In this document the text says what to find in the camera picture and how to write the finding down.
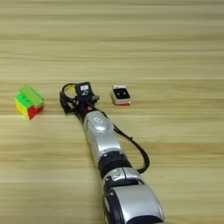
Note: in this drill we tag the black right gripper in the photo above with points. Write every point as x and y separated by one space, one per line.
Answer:
84 107

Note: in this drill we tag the black tape roll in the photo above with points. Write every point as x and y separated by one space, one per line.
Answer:
68 86

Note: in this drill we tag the red and white card box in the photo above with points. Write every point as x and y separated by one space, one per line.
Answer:
119 86

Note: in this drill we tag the green rectangular block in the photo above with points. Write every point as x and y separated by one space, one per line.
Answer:
32 96

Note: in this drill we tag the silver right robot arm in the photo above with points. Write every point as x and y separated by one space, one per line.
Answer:
105 137

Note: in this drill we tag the multicolour Rubik's cube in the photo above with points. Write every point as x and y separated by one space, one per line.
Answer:
24 108

